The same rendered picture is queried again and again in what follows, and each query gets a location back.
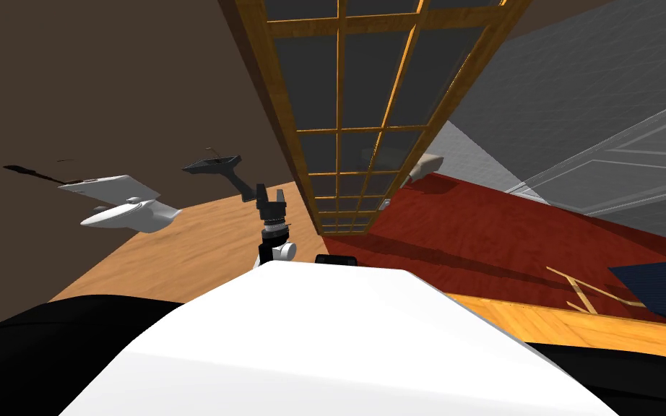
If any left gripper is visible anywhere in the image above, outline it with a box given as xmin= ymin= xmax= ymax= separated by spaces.
xmin=255 ymin=183 xmax=287 ymax=222

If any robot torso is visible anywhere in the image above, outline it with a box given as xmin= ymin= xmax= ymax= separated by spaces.
xmin=58 ymin=253 xmax=620 ymax=416

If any dark blue wooden-framed chair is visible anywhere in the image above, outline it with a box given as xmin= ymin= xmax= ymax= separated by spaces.
xmin=545 ymin=257 xmax=666 ymax=332

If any wooden glazed door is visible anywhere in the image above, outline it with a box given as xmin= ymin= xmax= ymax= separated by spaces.
xmin=233 ymin=0 xmax=535 ymax=237

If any white toilet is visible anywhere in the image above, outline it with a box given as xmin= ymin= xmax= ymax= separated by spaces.
xmin=58 ymin=174 xmax=183 ymax=235

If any black wall basin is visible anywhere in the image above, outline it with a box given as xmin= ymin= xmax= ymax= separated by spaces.
xmin=181 ymin=154 xmax=257 ymax=204

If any grey panelled door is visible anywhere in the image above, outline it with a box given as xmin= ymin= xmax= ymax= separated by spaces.
xmin=505 ymin=91 xmax=666 ymax=251

